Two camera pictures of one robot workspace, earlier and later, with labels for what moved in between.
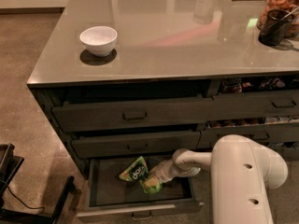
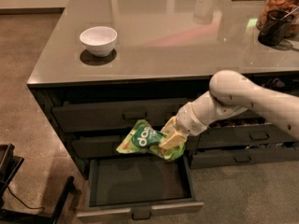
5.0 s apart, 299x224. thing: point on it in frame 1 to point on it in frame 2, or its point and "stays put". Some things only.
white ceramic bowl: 99,41 stays put
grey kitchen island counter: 131,74 stays put
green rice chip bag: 138,172 to 143,138
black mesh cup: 276,27 stays put
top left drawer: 120,114 stays put
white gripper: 163,172 to 188,119
